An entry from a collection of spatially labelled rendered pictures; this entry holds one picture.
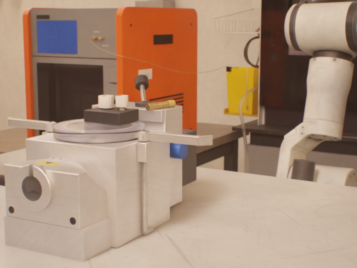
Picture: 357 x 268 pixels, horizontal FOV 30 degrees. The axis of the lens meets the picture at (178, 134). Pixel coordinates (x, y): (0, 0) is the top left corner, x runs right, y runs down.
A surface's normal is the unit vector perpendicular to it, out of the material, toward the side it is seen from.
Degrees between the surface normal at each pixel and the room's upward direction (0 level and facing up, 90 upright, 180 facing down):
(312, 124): 72
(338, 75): 76
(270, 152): 90
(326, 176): 45
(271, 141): 90
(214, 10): 90
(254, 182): 0
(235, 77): 93
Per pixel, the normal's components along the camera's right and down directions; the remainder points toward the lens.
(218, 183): 0.00, -0.99
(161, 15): 0.86, 0.09
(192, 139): -0.48, 0.15
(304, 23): -0.57, -0.04
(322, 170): -0.29, -0.80
